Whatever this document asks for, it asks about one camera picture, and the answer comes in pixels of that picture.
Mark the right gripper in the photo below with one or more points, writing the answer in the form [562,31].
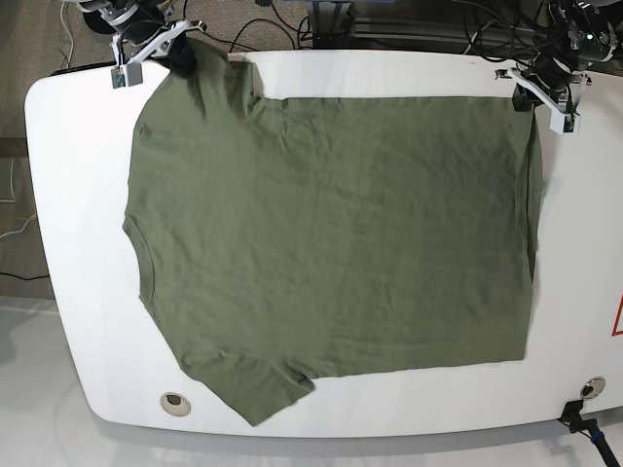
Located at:
[137,32]

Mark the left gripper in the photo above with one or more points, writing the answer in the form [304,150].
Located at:
[557,75]

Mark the green T-shirt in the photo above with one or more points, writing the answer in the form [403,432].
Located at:
[282,241]

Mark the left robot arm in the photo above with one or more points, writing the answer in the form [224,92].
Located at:
[567,37]

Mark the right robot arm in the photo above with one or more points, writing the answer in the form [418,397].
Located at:
[103,17]

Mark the red triangle sticker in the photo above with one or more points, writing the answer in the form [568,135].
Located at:
[617,329]

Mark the right table grommet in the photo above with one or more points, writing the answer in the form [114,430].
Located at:
[592,388]

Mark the table grommet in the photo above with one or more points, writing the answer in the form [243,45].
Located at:
[175,404]
[592,388]

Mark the left table grommet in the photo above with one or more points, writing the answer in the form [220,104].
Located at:
[175,404]

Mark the white camera bracket right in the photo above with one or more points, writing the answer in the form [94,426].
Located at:
[563,104]

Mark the white camera bracket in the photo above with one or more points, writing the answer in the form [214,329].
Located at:
[563,104]
[127,71]

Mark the white camera bracket left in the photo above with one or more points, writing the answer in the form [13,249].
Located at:
[127,71]

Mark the aluminium frame post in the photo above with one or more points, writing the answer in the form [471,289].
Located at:
[329,23]

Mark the black clamp with cable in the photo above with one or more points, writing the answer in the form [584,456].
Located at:
[572,419]

